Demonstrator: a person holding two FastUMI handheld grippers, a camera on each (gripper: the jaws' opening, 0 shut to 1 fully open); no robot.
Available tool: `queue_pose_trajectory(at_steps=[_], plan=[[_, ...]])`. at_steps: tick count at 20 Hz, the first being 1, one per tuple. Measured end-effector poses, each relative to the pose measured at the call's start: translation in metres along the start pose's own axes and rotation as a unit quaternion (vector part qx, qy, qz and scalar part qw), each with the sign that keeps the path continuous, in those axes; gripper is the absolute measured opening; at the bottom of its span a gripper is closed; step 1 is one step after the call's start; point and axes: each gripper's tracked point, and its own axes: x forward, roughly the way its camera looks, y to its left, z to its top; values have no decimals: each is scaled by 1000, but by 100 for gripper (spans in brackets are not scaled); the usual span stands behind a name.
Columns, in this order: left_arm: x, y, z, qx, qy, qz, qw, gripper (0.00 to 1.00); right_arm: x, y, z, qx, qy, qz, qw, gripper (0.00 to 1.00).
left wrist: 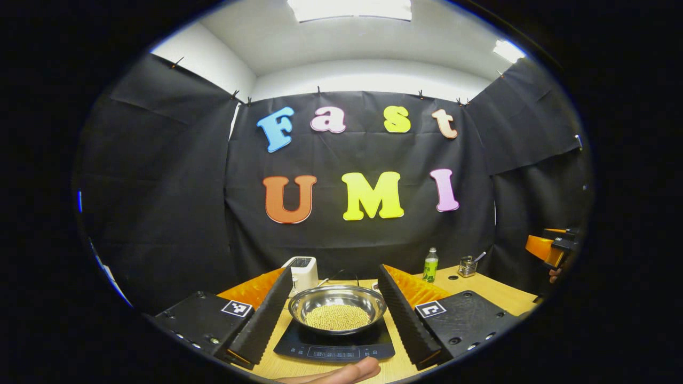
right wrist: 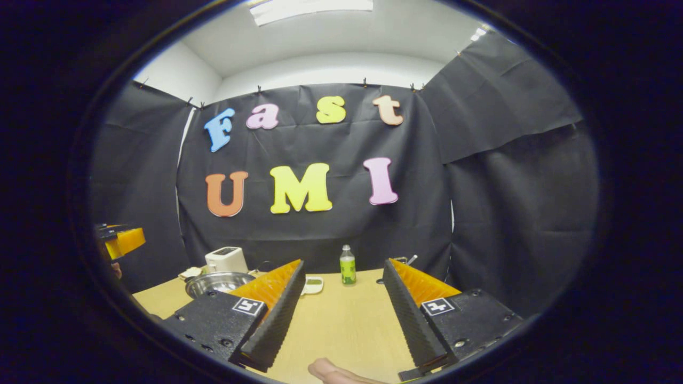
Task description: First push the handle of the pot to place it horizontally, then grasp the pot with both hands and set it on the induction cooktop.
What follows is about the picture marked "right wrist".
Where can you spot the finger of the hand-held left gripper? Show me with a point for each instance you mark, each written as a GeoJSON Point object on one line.
{"type": "Point", "coordinates": [130, 240]}

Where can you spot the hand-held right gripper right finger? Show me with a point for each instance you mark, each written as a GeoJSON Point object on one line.
{"type": "Point", "coordinates": [411, 325]}

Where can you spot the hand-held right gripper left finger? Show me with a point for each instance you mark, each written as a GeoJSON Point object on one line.
{"type": "Point", "coordinates": [277, 325]}

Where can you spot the white divided bean dish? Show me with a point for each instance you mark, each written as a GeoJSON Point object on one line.
{"type": "Point", "coordinates": [314, 285]}

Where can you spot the beige sponge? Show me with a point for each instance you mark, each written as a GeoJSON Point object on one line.
{"type": "Point", "coordinates": [190, 273]}

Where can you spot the white countertop appliance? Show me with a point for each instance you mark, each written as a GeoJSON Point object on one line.
{"type": "Point", "coordinates": [227, 260]}

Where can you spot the green label clear bottle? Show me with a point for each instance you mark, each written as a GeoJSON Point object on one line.
{"type": "Point", "coordinates": [348, 269]}

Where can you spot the black backdrop cloth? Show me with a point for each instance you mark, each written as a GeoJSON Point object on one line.
{"type": "Point", "coordinates": [507, 213]}

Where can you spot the large ceiling light panel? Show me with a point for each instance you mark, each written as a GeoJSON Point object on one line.
{"type": "Point", "coordinates": [309, 10]}

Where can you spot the small ceiling light panel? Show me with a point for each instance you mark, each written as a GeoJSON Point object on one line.
{"type": "Point", "coordinates": [478, 33]}

